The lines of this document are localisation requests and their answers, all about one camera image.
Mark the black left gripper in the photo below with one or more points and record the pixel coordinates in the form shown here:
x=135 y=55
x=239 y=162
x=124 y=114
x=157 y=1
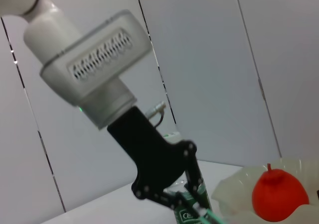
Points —
x=149 y=154

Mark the clear green-label water bottle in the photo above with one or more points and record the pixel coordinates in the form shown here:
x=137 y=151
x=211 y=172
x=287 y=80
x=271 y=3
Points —
x=185 y=216

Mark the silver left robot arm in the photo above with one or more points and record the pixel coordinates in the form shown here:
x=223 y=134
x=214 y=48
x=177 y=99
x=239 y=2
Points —
x=49 y=34

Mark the pale green glass fruit plate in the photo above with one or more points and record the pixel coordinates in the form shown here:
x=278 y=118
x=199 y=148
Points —
x=231 y=184

